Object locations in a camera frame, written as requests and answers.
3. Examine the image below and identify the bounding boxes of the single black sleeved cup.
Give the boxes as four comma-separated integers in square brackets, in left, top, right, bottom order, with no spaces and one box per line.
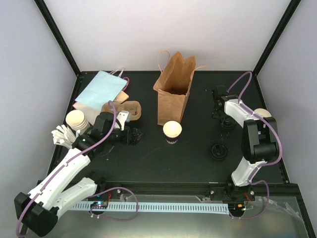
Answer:
[163,120,182,144]

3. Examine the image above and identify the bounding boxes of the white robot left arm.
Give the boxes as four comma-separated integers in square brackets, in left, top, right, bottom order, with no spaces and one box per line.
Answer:
[14,111,144,238]

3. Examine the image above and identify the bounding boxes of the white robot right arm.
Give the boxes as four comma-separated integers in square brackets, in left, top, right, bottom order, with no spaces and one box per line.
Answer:
[211,86,280,201]

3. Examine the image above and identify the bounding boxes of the black coffee cup lid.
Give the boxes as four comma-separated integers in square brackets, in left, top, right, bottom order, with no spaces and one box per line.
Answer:
[209,143,228,161]

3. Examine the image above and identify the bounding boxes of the black lid stack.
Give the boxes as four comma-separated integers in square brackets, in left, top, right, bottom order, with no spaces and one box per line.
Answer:
[220,117,236,130]

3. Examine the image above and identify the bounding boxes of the brown pulp cup carrier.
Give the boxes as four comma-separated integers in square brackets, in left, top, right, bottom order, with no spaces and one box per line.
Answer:
[99,101,142,122]

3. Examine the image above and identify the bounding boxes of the small brown paper bag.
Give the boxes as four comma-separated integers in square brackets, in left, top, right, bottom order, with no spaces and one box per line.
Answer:
[115,91,129,104]

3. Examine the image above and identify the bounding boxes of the right paper cup stack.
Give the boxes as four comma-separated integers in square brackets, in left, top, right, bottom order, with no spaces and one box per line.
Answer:
[254,108,272,118]

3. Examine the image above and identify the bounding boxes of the paper cup stack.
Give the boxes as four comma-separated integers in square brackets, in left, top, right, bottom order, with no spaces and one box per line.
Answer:
[254,108,272,118]
[65,110,90,132]

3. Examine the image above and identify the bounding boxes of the light blue paper bag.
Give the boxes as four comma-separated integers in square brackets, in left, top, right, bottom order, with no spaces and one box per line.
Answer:
[75,71,127,110]

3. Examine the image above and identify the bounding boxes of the left paper cup stack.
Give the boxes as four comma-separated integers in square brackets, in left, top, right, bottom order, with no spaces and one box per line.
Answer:
[65,110,90,132]

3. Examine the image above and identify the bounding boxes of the white plastic cutlery bundle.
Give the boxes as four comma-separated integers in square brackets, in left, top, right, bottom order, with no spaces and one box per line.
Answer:
[51,124,77,149]

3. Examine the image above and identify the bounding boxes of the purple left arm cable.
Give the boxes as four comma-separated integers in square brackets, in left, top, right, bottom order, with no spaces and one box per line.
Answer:
[15,100,139,238]

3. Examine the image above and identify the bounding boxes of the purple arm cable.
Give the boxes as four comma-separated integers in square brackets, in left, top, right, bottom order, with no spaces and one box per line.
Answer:
[15,100,139,238]
[227,71,283,221]

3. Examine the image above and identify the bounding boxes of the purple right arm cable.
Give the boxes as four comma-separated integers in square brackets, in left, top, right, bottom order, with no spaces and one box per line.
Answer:
[227,71,283,221]

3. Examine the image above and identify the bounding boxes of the black aluminium rail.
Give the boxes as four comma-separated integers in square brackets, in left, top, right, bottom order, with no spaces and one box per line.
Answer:
[99,182,236,199]

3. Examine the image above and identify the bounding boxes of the light blue cable duct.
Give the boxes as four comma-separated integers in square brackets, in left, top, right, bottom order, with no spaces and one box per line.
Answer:
[70,201,229,215]

